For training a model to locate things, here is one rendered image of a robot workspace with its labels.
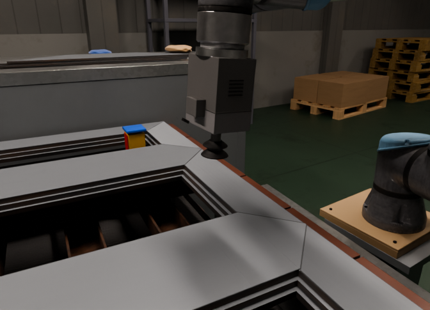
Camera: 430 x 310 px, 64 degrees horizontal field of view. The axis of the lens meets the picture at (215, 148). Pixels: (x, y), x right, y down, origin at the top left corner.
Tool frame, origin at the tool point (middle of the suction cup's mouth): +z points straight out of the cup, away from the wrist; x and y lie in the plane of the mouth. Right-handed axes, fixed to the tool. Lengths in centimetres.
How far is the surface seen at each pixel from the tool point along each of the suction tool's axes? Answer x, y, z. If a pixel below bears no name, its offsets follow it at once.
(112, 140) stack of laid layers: 2, -64, 16
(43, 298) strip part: -25.7, 0.8, 16.3
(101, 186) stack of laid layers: -9.8, -31.1, 16.8
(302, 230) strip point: 14.3, 7.6, 13.3
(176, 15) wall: 166, -353, -40
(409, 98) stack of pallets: 535, -251, 56
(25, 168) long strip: -24, -49, 17
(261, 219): 10.6, 1.0, 13.7
